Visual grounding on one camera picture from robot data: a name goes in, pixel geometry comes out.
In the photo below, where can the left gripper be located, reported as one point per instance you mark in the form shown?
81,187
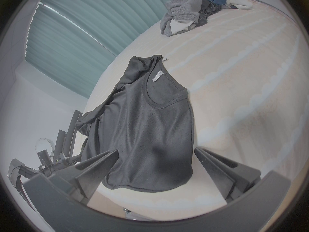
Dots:
63,162

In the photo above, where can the blue-green curtain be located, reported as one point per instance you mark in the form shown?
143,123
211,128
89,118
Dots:
96,20

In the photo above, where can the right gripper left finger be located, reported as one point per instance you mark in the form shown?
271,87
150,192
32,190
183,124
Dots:
91,170

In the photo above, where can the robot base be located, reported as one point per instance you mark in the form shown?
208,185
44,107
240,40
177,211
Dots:
131,215

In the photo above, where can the black T-shirt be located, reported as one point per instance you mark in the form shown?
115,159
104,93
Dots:
144,129

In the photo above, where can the pile of clothes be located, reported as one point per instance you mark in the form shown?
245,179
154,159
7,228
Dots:
185,6

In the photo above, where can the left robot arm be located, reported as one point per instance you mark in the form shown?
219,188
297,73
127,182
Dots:
18,173

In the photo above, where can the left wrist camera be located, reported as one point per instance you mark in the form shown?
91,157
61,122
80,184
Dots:
43,157

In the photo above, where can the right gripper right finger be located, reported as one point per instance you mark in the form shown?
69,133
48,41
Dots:
224,170

